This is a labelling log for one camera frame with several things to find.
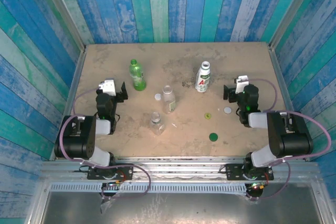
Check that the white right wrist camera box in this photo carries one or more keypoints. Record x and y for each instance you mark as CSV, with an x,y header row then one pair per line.
x,y
241,83

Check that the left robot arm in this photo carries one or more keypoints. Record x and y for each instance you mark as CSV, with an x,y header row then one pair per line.
x,y
78,140

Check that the yellow-green bottle cap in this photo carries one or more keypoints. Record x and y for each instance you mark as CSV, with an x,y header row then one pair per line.
x,y
208,115

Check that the green plastic bottle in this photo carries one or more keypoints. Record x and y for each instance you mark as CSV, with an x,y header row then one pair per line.
x,y
137,77

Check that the tall clear plastic bottle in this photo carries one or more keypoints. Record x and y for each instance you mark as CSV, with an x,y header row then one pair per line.
x,y
168,98

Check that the aluminium table side rail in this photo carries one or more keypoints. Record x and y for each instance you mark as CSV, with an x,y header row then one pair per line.
x,y
67,103
286,90

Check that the dark green bottle cap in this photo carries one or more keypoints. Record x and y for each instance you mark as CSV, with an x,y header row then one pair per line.
x,y
213,137

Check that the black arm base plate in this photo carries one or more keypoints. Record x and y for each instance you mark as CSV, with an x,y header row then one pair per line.
x,y
126,171
233,171

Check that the short clear plastic bottle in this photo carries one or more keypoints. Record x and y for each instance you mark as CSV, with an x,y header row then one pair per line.
x,y
157,127

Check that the aluminium corner post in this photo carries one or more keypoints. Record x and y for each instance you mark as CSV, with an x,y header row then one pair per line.
x,y
294,9
61,9

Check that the aluminium rail frame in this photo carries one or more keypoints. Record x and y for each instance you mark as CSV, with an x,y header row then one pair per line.
x,y
178,167

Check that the white bottle with red print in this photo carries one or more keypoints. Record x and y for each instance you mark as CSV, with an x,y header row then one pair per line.
x,y
202,81

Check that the steel sheet panel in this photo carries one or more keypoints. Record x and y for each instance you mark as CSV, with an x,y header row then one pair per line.
x,y
183,208

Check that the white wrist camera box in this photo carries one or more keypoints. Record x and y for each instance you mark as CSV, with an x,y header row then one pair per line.
x,y
241,83
108,87

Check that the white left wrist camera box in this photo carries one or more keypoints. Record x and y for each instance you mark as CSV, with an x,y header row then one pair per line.
x,y
108,87

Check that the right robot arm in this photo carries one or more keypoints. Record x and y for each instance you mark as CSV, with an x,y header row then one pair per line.
x,y
288,140

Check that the white bottle cap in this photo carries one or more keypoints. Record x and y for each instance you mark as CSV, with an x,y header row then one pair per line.
x,y
157,96
227,110

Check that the small circuit board with LEDs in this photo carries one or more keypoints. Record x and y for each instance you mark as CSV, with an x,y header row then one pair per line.
x,y
258,186
115,182

